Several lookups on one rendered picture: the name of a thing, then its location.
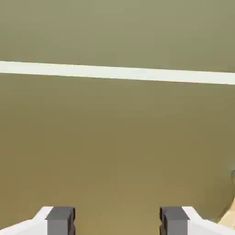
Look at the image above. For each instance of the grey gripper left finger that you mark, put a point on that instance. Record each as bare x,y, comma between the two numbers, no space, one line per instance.
58,224

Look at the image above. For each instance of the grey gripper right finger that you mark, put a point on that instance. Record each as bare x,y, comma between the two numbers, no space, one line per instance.
174,224

